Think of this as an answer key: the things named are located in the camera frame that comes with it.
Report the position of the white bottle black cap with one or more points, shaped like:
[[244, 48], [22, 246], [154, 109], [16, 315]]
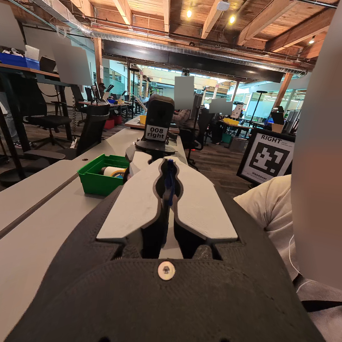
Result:
[[111, 171]]

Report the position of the green storage bin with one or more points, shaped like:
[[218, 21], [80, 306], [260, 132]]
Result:
[[226, 138]]

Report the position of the silver ventilation duct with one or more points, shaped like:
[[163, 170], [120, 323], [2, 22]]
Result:
[[187, 50]]

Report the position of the black office chair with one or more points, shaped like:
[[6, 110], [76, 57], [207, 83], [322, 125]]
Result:
[[45, 115], [197, 133], [90, 133]]

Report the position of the person's cream shirt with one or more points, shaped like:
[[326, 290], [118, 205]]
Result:
[[272, 208]]

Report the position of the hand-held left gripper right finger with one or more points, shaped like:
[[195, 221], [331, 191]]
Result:
[[203, 211]]

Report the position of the green plastic bin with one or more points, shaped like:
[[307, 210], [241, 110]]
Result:
[[96, 184]]

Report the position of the framed marker sign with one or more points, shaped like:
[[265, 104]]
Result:
[[269, 157]]

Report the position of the wooden standing desk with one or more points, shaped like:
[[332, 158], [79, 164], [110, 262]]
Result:
[[32, 70]]

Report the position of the blue storage bin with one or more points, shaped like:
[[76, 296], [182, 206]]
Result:
[[16, 60]]

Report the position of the grey trash can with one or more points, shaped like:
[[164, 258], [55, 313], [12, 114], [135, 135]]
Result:
[[237, 144]]

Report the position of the black floor stand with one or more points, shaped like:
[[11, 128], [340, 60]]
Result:
[[12, 149]]

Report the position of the grey desk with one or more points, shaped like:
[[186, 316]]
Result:
[[40, 213]]

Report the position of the red storage bin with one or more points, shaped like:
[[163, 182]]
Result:
[[109, 124]]

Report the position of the yellow tape roll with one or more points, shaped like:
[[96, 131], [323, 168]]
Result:
[[121, 173]]

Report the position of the blue pen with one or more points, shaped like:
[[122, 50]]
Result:
[[168, 184]]

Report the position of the yellow storage bin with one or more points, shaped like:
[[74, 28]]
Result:
[[231, 121], [143, 120]]

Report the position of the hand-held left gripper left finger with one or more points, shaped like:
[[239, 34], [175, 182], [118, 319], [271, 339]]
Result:
[[131, 211]]

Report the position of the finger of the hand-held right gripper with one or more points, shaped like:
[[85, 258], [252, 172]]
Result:
[[181, 159], [140, 165]]

